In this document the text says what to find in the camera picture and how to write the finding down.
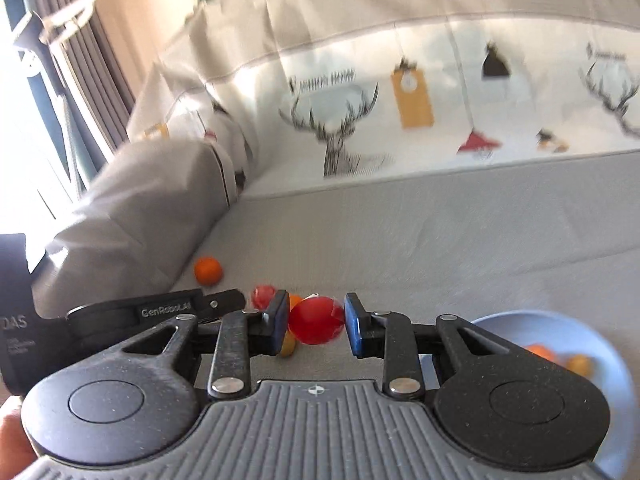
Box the red fruit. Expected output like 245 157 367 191
250 284 278 311
288 296 345 346

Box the orange mandarin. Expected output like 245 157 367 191
565 353 594 379
525 344 559 364
193 257 224 287
288 294 303 310

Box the light blue plate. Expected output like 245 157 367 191
475 310 639 479

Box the brown longan fruit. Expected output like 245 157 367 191
279 330 296 358

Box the person's left hand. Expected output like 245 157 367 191
0 396 36 480

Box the grey printed sofa cover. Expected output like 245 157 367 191
34 0 639 368

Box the grey curtain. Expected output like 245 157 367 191
25 0 134 158

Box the white drying rack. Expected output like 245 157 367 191
11 0 98 200

